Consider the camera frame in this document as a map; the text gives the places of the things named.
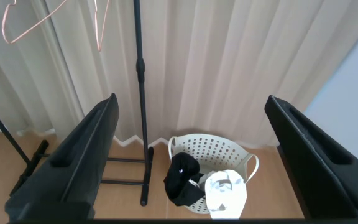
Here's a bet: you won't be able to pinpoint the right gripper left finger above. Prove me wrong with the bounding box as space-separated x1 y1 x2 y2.
4 93 120 220

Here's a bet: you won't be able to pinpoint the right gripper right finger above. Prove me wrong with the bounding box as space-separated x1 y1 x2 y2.
264 95 358 219

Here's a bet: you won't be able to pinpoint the black shorts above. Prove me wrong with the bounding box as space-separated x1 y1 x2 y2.
163 152 206 207

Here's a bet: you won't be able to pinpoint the white laundry basket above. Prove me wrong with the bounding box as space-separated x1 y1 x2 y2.
167 133 260 215

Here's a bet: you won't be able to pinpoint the black clothes rack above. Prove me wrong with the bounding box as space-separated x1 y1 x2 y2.
0 0 155 207

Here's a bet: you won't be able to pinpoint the white garment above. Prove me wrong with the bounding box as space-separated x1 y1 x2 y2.
204 169 248 220

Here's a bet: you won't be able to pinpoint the beige curtain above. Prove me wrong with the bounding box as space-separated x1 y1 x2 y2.
0 0 358 149

